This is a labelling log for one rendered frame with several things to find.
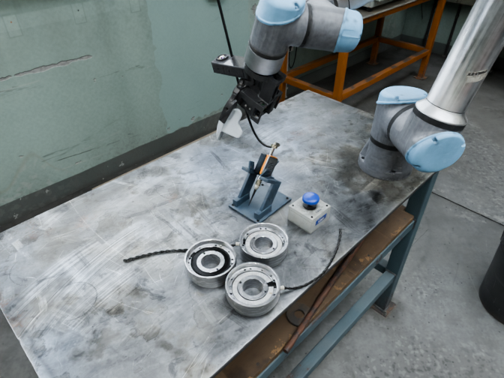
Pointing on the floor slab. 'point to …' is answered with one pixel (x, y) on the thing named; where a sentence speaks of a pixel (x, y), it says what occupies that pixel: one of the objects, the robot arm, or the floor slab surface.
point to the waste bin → (494, 285)
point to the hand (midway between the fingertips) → (235, 121)
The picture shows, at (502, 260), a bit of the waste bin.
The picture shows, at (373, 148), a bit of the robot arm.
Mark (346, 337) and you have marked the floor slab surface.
